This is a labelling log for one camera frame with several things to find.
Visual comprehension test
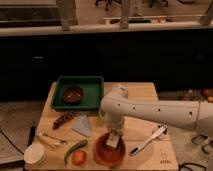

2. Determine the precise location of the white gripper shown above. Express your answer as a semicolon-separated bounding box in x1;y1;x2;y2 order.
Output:
107;122;124;136

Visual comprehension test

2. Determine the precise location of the red orange bowl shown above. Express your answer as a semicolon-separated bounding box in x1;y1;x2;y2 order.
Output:
93;133;126;167

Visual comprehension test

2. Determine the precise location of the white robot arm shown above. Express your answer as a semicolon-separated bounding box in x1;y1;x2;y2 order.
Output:
100;86;213;137

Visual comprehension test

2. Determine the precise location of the dark brown bowl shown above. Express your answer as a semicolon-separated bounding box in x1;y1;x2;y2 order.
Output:
62;86;84;103

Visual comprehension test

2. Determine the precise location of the small green cup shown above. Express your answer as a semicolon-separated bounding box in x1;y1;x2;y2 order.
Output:
98;108;105;120

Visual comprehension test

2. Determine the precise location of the grey triangular cloth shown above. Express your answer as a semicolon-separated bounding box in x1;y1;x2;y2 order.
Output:
72;113;92;137

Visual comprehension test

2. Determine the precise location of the green chili pepper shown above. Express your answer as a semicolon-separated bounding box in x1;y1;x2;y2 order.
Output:
63;139;88;165

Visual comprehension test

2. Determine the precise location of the brown skewer food toy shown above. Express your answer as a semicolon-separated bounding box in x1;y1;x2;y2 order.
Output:
53;111;73;130

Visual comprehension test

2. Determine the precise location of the white black spatula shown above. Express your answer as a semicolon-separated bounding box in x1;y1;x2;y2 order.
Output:
129;125;168;156

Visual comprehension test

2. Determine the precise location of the orange tomato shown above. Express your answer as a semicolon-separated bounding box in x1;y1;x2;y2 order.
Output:
72;150;86;165

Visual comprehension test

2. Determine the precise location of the green plastic tray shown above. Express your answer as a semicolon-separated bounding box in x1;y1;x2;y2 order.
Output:
51;76;104;111

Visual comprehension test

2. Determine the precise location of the yellow corn toy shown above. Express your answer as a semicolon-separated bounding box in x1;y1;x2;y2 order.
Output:
37;133;67;148

